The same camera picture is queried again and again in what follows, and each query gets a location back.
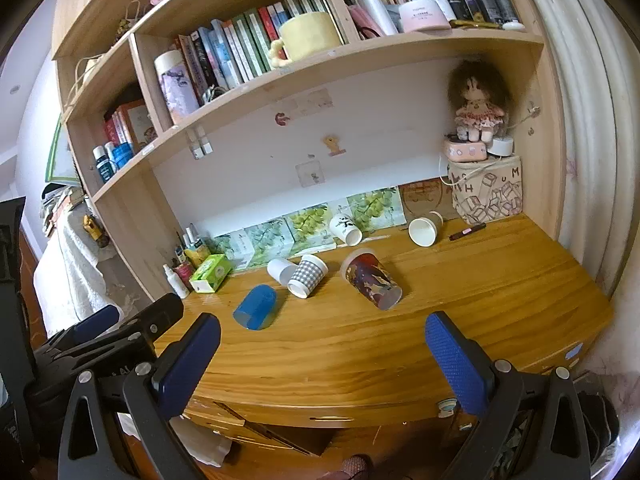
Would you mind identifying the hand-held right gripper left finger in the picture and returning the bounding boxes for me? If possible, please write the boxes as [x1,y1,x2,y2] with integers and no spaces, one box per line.
[57,312,222,480]

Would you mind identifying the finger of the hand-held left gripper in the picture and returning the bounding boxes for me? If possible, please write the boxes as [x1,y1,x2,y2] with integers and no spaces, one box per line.
[50,292,185,362]
[35,304,123,357]

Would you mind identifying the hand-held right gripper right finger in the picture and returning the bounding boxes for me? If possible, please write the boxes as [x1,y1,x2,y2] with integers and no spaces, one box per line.
[425,311,593,480]

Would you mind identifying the blue plastic cup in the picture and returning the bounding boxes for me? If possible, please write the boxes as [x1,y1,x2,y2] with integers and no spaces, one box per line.
[232,284,281,331]

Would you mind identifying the dark red patterned cup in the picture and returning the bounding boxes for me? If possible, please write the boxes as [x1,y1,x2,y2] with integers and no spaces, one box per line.
[340,248,403,311]

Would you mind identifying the plain white cup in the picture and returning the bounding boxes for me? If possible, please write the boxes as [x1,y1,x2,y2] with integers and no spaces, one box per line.
[266,258,299,288]

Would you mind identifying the white paper cup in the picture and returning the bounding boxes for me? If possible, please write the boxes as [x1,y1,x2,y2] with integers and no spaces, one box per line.
[408,211,445,247]

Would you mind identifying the grey checkered cup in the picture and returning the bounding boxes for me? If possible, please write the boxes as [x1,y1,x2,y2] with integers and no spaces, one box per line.
[287,254,329,299]

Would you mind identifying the white cup with black print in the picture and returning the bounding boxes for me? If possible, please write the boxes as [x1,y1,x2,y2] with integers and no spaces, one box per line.
[329,213,363,246]

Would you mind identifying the row of upright books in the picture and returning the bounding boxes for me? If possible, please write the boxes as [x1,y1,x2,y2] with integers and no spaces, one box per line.
[172,0,346,106]

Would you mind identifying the white spray bottle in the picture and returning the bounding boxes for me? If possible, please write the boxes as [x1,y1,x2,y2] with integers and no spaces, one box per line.
[162,263,190,299]

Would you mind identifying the white cloth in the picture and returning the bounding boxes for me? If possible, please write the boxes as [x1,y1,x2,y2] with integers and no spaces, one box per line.
[32,205,138,338]

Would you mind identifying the green tissue box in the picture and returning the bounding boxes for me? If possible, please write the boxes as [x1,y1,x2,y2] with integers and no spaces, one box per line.
[189,254,234,294]

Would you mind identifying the white crumpled paper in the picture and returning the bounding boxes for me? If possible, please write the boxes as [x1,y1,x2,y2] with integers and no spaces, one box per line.
[170,416,233,468]

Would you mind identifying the small brown figurine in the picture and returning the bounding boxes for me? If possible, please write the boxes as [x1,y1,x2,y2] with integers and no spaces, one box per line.
[82,214,110,249]

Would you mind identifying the wooden drawer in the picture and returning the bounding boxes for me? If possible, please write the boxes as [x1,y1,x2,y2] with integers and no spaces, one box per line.
[182,395,333,457]

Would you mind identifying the leaf print packet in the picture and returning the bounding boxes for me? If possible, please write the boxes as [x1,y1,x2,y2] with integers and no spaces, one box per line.
[282,203,338,257]
[214,228,256,271]
[245,217,296,268]
[346,186,407,233]

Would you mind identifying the dark pen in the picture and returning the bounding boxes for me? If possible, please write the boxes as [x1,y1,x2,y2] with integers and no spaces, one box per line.
[449,223,487,241]

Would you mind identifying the green framed picture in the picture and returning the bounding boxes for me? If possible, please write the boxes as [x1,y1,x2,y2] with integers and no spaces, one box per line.
[45,112,81,184]

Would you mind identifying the blue bottle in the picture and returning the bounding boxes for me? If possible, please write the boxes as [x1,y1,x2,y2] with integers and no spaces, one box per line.
[92,145,117,184]
[112,142,136,169]

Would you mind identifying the brown printed board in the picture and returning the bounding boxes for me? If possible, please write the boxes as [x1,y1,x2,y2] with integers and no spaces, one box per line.
[398,177,461,222]

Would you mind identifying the beige printed cube box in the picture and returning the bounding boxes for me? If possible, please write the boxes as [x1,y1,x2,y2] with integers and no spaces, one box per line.
[446,152,524,226]

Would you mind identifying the red books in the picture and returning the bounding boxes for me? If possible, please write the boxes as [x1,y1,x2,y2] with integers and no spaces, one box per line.
[103,107,135,147]

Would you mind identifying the pink dotted box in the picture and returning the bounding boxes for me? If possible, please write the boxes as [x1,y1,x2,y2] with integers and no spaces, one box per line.
[443,139,488,163]

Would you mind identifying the white round device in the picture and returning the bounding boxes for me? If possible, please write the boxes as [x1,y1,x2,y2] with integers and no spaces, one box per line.
[486,135,514,157]

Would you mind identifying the white and purple thermos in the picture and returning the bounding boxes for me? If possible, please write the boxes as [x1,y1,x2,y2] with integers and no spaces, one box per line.
[153,50,201,126]

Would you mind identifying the brown-haired doll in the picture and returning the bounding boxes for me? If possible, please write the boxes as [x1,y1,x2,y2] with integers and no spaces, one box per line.
[446,58,511,142]

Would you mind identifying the white curtain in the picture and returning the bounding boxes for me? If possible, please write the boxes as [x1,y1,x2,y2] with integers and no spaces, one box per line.
[510,0,640,298]

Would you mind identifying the yellow mug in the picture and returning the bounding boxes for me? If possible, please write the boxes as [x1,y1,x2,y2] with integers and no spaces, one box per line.
[267,11,343,69]

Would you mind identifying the wooden bookshelf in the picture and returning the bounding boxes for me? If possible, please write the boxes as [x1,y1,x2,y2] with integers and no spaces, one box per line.
[50,0,568,306]

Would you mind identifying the pink cream jar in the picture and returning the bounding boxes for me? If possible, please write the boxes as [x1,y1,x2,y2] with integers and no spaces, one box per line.
[398,1,450,33]

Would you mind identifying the pink mask pack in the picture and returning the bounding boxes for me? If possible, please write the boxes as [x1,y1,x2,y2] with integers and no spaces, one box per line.
[348,5,383,41]

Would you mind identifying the clear plastic roll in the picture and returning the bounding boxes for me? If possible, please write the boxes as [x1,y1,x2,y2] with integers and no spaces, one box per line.
[347,0,399,36]

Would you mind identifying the white cable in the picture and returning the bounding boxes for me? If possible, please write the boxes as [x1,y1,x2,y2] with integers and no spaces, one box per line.
[437,152,506,190]

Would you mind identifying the clear wall hook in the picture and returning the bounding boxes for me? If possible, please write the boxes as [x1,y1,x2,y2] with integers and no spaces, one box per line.
[295,160,325,188]

